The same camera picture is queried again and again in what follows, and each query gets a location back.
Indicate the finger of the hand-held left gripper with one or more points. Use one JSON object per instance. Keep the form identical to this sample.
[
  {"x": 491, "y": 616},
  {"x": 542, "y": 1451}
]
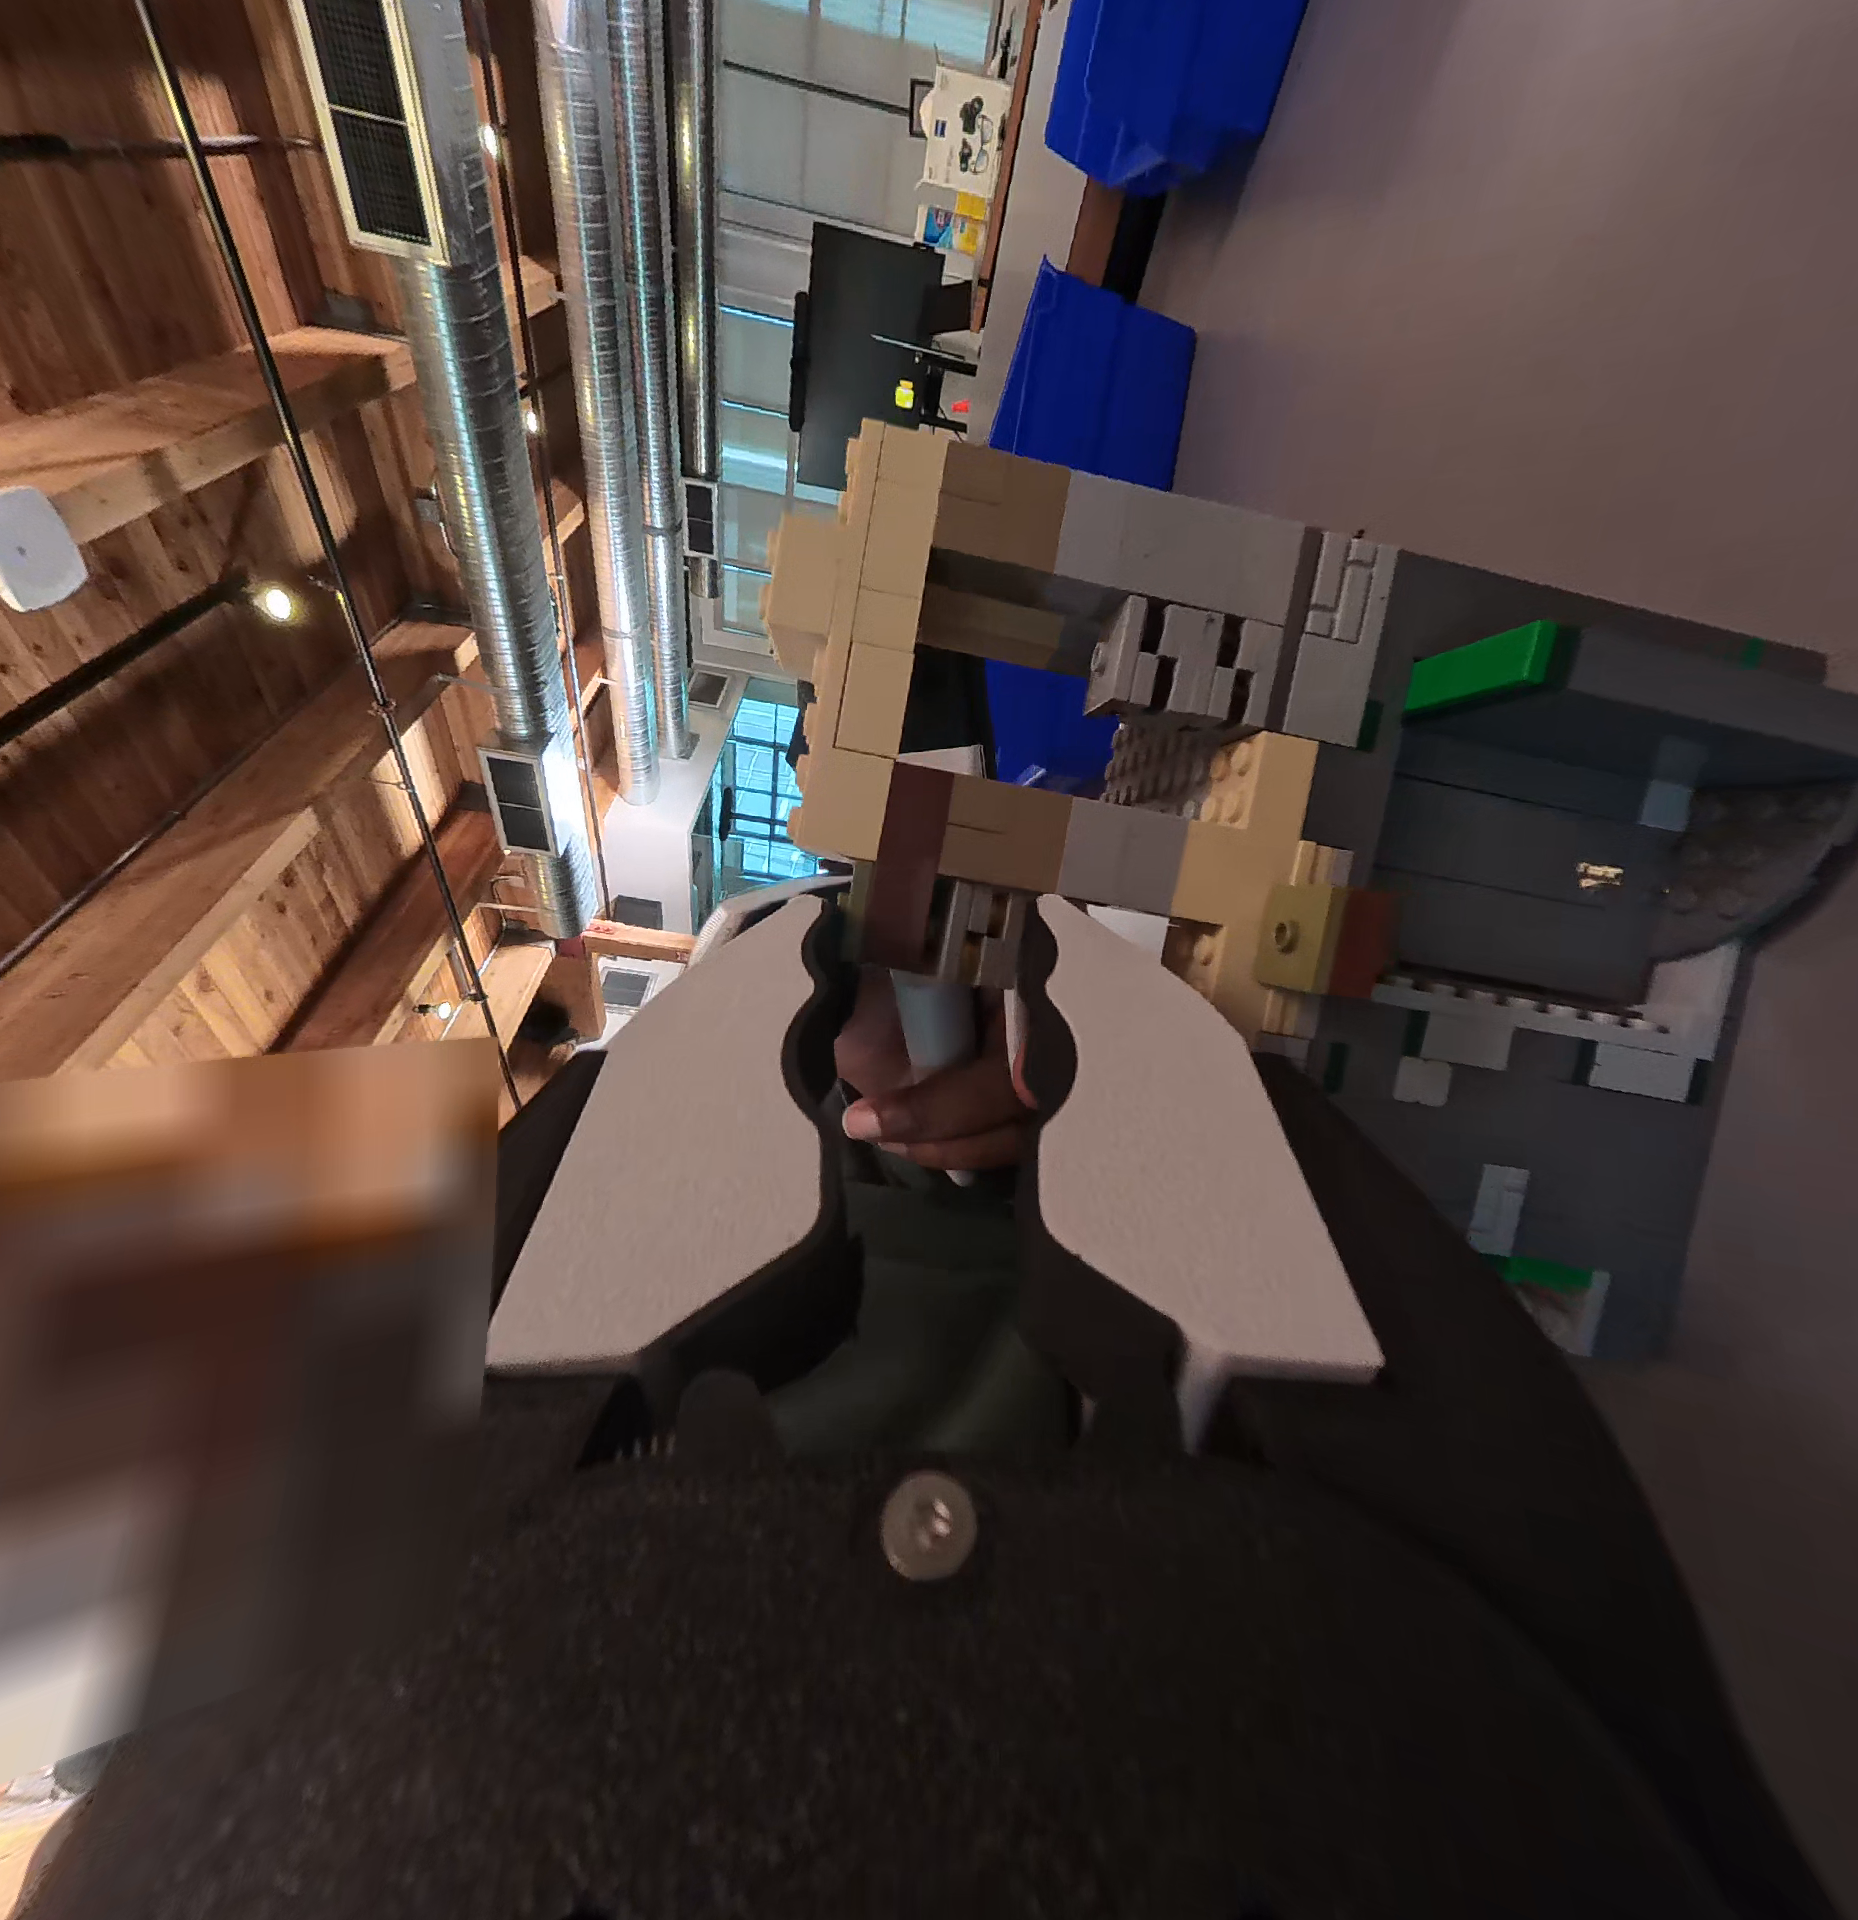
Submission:
[{"x": 929, "y": 1019}]

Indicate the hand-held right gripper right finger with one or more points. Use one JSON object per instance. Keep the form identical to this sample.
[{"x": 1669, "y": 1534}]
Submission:
[{"x": 1200, "y": 1200}]

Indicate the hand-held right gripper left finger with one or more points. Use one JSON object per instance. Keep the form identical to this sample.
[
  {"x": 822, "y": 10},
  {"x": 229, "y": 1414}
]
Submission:
[{"x": 660, "y": 1200}]

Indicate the toy brick castle model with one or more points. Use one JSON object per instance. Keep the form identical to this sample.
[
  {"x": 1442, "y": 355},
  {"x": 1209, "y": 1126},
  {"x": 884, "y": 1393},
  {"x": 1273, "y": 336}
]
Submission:
[{"x": 1169, "y": 539}]

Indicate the person's left forearm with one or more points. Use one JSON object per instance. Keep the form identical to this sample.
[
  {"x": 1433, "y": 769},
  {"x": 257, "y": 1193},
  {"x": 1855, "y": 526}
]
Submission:
[{"x": 929, "y": 1306}]

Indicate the person's left hand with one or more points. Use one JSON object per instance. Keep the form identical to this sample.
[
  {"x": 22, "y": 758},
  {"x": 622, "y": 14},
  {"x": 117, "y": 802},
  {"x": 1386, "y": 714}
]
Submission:
[{"x": 946, "y": 1117}]

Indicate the blue plastic storage bin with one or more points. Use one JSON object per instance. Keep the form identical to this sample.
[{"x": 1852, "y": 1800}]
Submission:
[
  {"x": 1087, "y": 375},
  {"x": 1169, "y": 76}
]

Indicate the black monitor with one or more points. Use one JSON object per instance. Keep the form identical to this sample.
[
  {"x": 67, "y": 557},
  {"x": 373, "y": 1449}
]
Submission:
[{"x": 870, "y": 345}]

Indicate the white ceiling device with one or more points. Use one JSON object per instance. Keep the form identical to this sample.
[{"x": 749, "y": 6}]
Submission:
[{"x": 27, "y": 546}]

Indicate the ceiling air vent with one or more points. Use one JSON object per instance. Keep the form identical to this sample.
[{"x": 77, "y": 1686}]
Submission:
[{"x": 375, "y": 135}]

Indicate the silver ventilation duct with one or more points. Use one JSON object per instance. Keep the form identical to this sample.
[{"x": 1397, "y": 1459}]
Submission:
[
  {"x": 478, "y": 449},
  {"x": 607, "y": 375}
]

